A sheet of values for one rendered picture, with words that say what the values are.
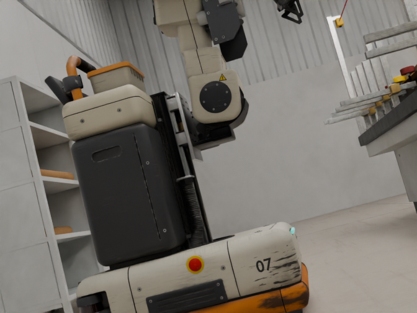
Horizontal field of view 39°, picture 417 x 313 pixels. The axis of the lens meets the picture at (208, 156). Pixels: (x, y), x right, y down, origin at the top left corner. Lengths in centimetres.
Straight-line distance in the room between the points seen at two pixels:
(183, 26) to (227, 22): 17
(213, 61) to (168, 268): 68
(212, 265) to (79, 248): 305
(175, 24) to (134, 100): 36
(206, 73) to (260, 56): 831
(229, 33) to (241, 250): 69
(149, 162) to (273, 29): 869
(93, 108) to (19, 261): 217
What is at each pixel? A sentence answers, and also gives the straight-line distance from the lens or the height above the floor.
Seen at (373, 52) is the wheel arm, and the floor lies 84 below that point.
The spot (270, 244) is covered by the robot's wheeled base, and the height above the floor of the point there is 24.
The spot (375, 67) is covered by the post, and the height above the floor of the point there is 101.
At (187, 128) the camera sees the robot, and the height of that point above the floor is 66.
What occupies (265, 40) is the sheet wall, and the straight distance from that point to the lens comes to 1034.
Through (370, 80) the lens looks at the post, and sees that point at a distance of 411.
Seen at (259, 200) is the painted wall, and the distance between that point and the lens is 992.
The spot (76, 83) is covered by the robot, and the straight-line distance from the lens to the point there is 199.
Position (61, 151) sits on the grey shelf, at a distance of 475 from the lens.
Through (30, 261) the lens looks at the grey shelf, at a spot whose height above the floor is 40.
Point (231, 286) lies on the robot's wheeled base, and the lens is 170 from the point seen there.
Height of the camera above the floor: 34
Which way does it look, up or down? 6 degrees up
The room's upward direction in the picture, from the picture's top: 15 degrees counter-clockwise
